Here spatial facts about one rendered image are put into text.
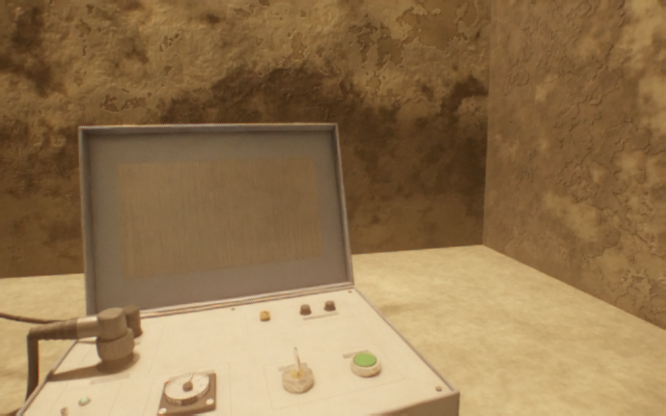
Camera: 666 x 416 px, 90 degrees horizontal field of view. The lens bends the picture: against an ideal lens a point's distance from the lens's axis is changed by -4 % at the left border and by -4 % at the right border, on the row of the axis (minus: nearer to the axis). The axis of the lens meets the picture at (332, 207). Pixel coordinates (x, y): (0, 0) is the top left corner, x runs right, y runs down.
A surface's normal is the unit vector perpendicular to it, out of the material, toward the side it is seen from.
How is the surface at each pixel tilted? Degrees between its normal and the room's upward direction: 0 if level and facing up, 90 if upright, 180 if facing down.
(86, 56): 90
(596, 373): 0
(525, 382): 0
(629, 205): 90
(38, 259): 87
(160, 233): 75
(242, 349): 0
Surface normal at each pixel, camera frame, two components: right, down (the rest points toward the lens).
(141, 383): -0.03, -0.99
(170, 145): 0.28, -0.11
